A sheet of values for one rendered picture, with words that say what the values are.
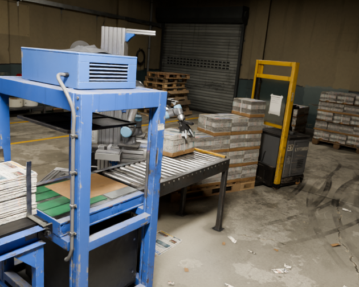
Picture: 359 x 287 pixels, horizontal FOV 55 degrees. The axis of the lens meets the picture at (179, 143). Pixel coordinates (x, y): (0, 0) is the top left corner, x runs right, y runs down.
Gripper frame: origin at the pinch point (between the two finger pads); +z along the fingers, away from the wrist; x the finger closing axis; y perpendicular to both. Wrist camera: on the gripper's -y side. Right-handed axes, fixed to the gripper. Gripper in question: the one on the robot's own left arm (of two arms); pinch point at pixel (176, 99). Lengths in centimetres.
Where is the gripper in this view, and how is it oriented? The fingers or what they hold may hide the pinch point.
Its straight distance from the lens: 455.1
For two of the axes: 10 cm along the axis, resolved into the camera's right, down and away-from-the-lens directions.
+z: 9.1, -0.2, 4.2
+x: 3.9, 3.8, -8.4
